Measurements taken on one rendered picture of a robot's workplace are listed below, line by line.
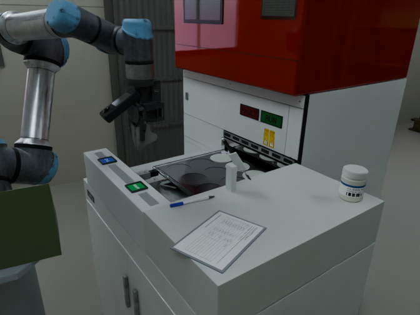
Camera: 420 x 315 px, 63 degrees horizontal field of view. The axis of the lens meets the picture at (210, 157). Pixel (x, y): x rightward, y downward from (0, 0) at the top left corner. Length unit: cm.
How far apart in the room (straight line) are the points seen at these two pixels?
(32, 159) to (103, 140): 218
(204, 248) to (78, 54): 259
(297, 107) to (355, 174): 35
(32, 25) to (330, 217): 95
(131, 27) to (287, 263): 69
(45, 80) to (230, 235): 81
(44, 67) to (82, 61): 192
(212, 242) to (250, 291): 14
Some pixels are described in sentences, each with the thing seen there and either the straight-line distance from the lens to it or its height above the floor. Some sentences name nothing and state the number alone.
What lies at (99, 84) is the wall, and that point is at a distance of 327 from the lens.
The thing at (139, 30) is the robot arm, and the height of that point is 144.
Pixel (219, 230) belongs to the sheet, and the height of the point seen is 97.
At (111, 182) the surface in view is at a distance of 120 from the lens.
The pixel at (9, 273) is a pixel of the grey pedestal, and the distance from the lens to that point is 112.
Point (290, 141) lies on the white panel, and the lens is 134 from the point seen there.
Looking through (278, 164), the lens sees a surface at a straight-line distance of 139.
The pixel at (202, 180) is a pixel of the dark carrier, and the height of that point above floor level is 90.
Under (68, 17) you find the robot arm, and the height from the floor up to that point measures 146.
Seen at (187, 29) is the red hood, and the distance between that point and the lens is 173.
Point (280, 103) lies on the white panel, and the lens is 134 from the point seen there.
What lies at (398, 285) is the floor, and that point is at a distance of 247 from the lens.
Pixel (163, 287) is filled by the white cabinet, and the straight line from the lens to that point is 103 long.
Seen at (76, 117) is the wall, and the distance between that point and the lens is 330.
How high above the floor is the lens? 147
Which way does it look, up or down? 22 degrees down
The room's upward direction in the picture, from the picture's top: 1 degrees clockwise
